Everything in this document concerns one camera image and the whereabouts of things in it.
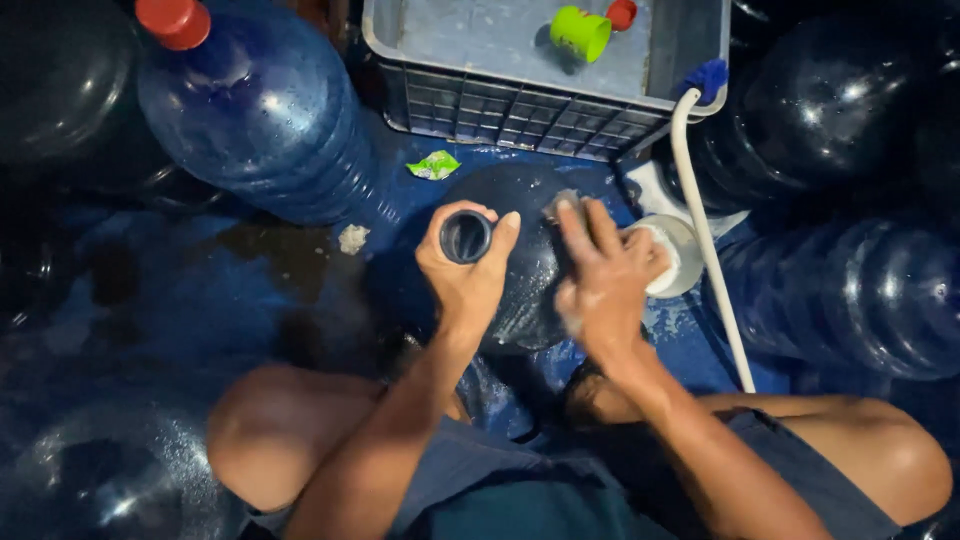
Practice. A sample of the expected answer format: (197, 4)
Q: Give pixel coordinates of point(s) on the green plastic cup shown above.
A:
(579, 34)

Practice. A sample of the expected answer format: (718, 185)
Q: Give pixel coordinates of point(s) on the person's left hand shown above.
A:
(461, 289)

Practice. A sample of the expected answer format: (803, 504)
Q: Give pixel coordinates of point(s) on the grey scrub sponge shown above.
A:
(562, 204)

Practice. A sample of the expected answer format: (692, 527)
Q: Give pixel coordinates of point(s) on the person's leg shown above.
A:
(285, 435)
(862, 450)

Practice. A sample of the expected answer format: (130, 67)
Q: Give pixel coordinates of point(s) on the person's blue shorts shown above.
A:
(540, 495)

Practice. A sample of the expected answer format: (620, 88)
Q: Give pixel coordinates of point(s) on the person's left leg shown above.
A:
(285, 435)

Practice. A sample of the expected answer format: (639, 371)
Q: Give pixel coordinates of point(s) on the white soap bowl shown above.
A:
(682, 255)

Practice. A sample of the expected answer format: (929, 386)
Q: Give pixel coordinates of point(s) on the green plastic wrapper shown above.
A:
(433, 166)

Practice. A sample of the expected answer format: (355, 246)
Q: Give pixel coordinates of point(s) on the red gallon cap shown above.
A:
(174, 21)

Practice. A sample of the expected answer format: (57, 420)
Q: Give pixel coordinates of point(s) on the small red bottle cap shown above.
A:
(622, 13)

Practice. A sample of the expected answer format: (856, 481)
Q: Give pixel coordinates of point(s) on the dark blue soapy water gallon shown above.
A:
(536, 255)

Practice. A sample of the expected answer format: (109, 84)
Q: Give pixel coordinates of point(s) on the blue capped water gallon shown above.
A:
(262, 112)

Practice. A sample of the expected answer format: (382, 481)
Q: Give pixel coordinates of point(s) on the white foam scrap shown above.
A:
(353, 239)

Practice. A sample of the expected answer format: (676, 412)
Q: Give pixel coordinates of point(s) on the person's right leg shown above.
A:
(862, 450)

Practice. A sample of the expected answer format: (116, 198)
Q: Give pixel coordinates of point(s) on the grey plastic crate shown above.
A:
(510, 112)

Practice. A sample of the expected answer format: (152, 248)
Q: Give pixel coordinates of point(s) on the dark empty water gallon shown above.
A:
(862, 300)
(112, 472)
(825, 105)
(60, 75)

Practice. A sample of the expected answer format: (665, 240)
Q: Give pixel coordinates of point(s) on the person's right hand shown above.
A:
(607, 296)

